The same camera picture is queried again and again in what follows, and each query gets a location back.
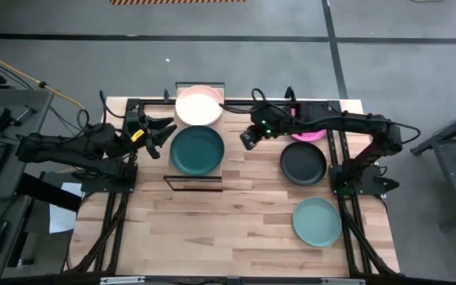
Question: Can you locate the light teal plate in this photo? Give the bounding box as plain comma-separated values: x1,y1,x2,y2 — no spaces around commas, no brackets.
291,196,343,249

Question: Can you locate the grey desk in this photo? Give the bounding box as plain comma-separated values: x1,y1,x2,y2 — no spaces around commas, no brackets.
0,87,55,280

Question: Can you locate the black metal stand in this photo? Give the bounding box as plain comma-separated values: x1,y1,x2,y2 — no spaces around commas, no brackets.
409,101,456,222

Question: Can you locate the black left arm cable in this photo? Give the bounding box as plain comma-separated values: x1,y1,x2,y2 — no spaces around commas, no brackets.
76,89,129,132

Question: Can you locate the black aluminium rig frame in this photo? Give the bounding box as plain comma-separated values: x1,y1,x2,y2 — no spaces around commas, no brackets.
67,97,401,278

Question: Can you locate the white paper sheet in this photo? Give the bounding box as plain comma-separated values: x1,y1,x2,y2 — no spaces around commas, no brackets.
48,181,86,234

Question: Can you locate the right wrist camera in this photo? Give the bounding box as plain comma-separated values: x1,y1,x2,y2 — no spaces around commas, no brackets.
240,127,259,152

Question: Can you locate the black plate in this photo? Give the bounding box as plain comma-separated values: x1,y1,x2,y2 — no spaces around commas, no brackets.
279,141,328,187

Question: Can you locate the magenta plate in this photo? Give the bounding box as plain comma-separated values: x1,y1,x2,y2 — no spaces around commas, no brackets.
290,107,328,143

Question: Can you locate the yellow cable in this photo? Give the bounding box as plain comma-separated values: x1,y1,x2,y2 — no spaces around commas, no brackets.
0,44,86,110

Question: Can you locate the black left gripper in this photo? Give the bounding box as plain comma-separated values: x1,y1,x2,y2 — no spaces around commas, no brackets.
121,112,179,154

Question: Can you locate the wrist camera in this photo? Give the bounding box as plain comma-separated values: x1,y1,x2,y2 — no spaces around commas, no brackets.
240,127,259,152
144,136,162,161

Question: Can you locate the black flat bar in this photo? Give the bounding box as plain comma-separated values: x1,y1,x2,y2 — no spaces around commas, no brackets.
16,173,83,213

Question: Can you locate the black clamp tool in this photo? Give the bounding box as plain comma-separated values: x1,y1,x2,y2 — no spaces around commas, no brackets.
0,104,38,135

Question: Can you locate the wooden shelf with black frame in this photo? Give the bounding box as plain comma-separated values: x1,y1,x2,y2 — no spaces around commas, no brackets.
163,81,226,194

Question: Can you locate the black floor cable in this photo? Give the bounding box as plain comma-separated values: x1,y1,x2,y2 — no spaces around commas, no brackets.
0,50,81,138

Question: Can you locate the dark green plate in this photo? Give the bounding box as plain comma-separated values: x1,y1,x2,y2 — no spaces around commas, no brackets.
169,125,226,177

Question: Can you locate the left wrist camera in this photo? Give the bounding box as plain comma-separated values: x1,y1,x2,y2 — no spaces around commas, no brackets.
144,136,162,161

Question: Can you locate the grey metal bracket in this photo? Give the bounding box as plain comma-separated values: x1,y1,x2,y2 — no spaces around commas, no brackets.
321,277,367,285
100,276,146,285

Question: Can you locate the pale pink plate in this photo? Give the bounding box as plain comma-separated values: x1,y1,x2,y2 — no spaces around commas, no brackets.
174,84,225,127

